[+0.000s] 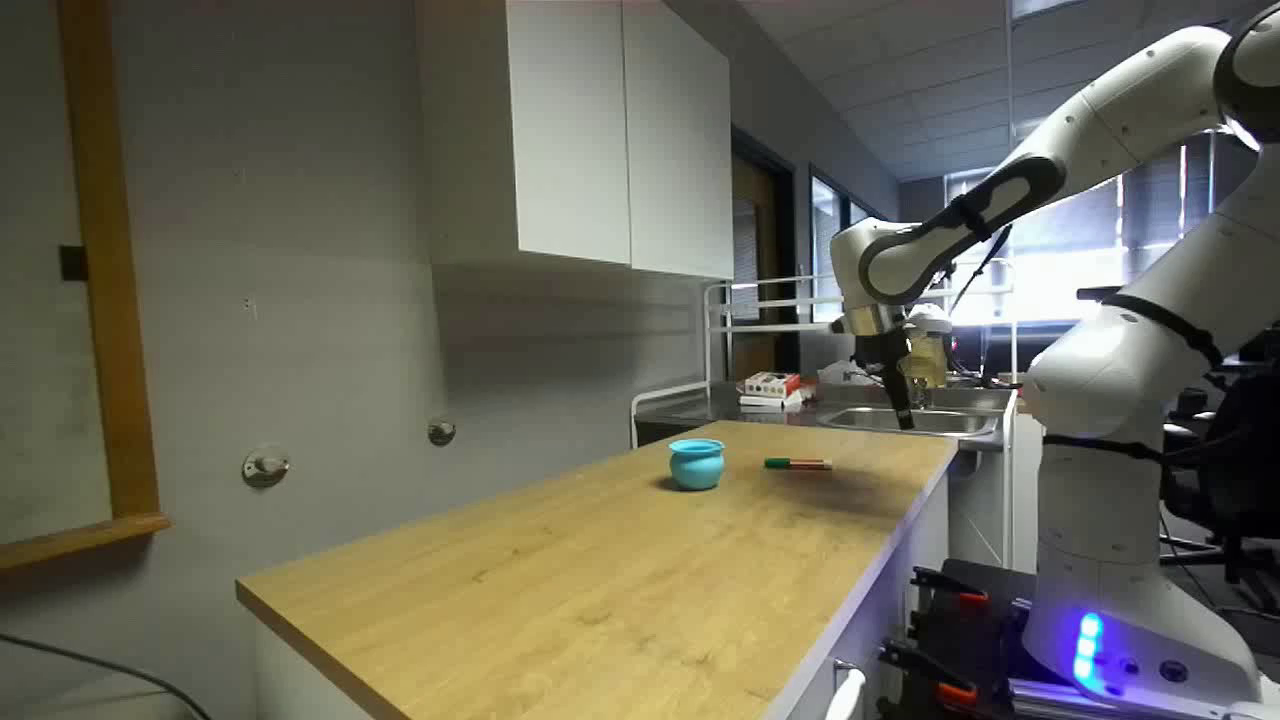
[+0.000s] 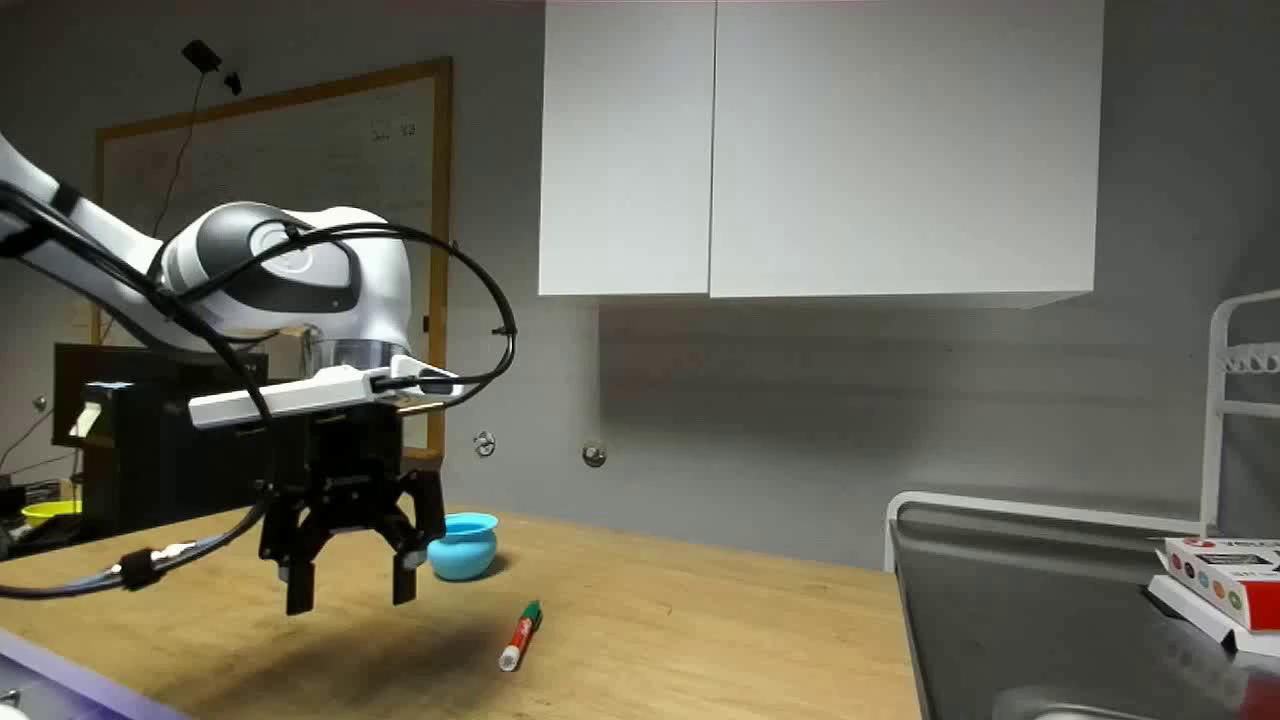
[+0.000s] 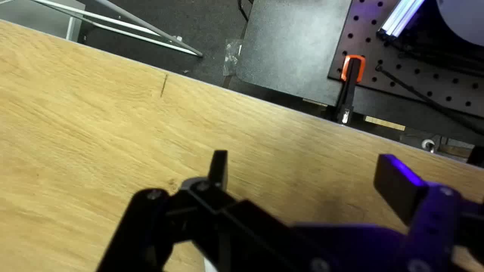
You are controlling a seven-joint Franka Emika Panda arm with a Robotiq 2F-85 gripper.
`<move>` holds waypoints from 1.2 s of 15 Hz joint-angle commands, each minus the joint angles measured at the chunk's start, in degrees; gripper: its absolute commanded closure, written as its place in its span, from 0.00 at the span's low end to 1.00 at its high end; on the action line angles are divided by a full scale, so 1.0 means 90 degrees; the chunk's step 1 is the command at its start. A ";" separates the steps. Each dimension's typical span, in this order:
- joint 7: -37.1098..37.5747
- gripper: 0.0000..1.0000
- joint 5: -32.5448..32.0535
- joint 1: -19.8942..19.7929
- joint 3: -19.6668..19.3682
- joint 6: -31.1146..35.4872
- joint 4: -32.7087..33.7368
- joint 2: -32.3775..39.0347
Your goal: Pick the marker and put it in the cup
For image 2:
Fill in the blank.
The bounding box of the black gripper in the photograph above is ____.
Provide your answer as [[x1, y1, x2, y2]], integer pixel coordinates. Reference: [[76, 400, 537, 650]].
[[261, 403, 444, 618]]

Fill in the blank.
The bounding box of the red green white marker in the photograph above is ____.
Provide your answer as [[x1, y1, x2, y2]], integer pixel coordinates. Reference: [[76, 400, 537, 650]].
[[495, 601, 546, 671]]

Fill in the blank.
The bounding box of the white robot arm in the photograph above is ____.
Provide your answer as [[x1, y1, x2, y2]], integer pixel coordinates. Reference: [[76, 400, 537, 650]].
[[0, 141, 460, 618]]

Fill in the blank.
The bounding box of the blue cup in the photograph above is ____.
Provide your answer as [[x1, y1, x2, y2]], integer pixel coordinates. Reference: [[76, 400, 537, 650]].
[[430, 511, 502, 580]]

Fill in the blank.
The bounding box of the black equipment box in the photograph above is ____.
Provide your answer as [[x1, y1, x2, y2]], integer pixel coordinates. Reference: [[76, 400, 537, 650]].
[[51, 344, 305, 528]]

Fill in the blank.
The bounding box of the yellow object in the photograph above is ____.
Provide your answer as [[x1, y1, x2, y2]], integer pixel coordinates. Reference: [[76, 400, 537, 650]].
[[22, 502, 80, 525]]

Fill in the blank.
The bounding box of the purple edged tray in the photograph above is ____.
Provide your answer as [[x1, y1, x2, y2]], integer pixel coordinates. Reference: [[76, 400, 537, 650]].
[[0, 634, 187, 720]]

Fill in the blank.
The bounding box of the wood framed whiteboard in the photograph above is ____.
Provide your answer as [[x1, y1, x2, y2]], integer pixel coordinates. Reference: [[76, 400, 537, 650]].
[[94, 51, 455, 470]]

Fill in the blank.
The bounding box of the stainless steel sink counter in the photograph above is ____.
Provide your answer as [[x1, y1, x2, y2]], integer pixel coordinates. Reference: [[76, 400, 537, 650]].
[[883, 494, 1280, 720]]

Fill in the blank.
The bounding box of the red white box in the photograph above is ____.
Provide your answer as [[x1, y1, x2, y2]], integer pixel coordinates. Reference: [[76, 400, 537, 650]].
[[1147, 537, 1280, 662]]

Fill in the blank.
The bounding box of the round wall knob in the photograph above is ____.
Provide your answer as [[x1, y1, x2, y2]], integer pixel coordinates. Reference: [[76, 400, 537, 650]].
[[471, 432, 495, 459], [580, 445, 608, 470]]

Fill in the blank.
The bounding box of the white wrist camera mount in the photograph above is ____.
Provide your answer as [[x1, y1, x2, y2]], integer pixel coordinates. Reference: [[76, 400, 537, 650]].
[[187, 352, 460, 428]]

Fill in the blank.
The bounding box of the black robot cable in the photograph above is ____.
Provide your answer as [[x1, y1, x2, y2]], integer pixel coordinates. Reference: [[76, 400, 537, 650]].
[[0, 184, 520, 601]]

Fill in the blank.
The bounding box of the white wall cabinet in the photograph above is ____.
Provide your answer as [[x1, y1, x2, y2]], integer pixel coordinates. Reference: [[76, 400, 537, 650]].
[[540, 0, 1106, 306]]

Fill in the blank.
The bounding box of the white wire dish rack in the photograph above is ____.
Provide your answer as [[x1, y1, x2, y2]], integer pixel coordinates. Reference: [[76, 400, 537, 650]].
[[1202, 293, 1280, 534]]

